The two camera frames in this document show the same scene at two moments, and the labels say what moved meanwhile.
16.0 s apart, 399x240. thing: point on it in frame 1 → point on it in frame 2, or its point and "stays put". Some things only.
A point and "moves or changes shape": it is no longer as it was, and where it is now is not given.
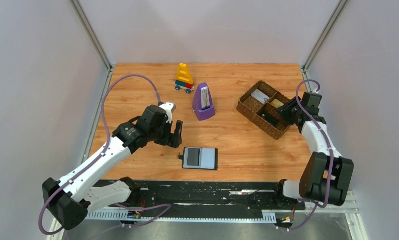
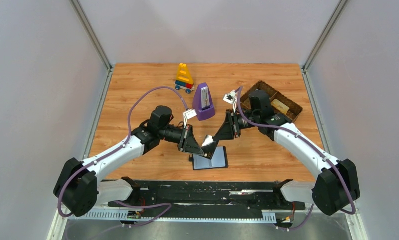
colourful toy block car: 184,80 stays put
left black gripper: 170,133 → 186,138
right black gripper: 288,110 → 235,123
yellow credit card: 277,103 stays put
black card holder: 199,158 moves or changes shape
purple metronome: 203,103 stays put
